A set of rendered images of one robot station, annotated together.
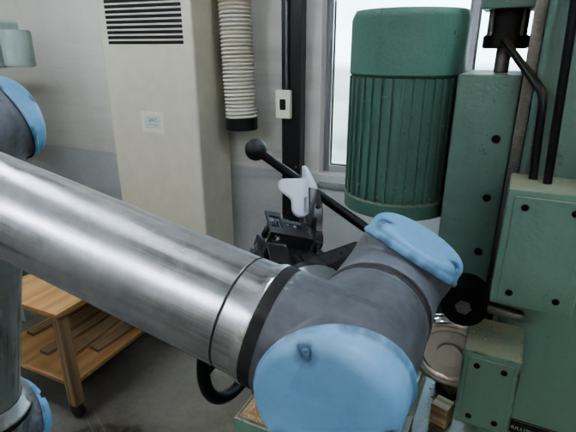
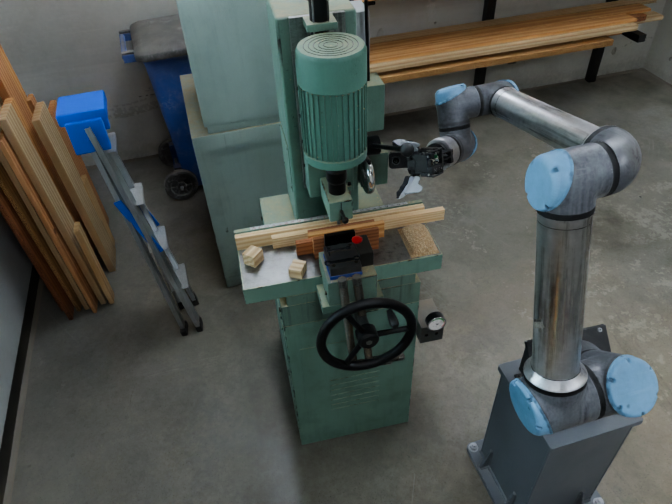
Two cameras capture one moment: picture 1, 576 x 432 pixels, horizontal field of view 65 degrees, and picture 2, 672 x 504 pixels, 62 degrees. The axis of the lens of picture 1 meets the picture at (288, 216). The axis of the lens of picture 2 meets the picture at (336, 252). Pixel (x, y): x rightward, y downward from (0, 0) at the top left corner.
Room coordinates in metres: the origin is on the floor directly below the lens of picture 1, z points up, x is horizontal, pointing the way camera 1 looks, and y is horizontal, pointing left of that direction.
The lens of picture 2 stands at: (1.56, 0.88, 2.02)
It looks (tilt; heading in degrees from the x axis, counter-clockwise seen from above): 42 degrees down; 233
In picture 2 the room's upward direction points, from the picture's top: 3 degrees counter-clockwise
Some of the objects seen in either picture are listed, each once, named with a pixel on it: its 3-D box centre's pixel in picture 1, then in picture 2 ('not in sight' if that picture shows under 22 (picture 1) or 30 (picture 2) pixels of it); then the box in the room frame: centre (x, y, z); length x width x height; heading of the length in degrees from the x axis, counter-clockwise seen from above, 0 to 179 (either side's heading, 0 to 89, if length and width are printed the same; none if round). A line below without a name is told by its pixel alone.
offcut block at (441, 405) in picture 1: (441, 411); not in sight; (0.67, -0.28, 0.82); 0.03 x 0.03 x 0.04; 47
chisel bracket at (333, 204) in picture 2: not in sight; (337, 199); (0.74, -0.20, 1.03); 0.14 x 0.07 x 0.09; 64
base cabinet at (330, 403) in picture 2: not in sight; (336, 322); (0.70, -0.29, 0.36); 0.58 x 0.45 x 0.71; 64
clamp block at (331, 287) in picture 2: not in sight; (347, 274); (0.85, -0.02, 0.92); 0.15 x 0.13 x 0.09; 154
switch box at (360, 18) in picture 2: not in sight; (355, 33); (0.48, -0.41, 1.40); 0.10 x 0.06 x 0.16; 64
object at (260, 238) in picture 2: not in sight; (331, 226); (0.76, -0.21, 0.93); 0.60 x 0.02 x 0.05; 154
